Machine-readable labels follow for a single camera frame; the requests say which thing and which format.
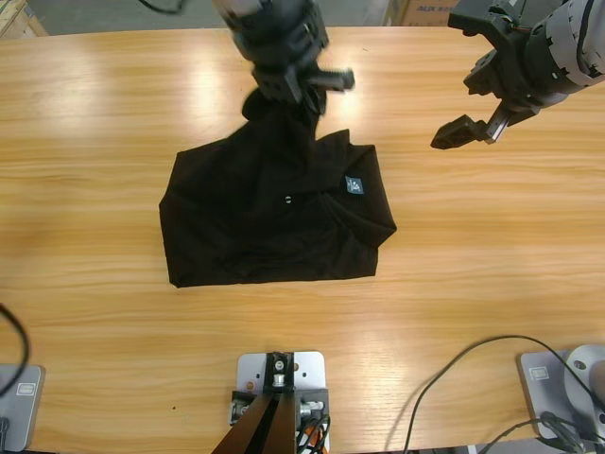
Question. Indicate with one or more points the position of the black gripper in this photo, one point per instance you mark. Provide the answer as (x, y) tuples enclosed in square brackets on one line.
[(510, 80), (283, 47)]

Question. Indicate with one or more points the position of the black Unitree polo shirt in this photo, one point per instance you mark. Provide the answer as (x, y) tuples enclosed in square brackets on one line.
[(274, 213)]

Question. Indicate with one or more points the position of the grey arm base disc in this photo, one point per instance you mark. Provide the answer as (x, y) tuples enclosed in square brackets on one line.
[(586, 369)]

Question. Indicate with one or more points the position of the white box with AUX print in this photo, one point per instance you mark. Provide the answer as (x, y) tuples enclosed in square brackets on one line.
[(430, 14)]

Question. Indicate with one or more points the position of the white metal mounting plate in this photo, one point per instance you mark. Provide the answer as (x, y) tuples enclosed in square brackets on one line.
[(250, 366)]

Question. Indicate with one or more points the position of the wooden crate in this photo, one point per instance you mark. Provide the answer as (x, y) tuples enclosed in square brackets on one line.
[(19, 19)]

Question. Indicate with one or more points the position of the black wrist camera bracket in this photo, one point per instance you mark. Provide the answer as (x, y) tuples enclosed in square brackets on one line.
[(487, 21)]

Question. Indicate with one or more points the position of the black corner bracket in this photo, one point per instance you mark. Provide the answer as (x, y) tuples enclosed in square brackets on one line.
[(241, 395), (321, 397), (280, 361)]

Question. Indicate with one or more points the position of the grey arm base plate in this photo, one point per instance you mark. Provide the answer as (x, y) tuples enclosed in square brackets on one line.
[(534, 392), (23, 416)]

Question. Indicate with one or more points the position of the dark aluminium camera post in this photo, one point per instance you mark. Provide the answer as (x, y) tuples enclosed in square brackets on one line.
[(264, 430)]

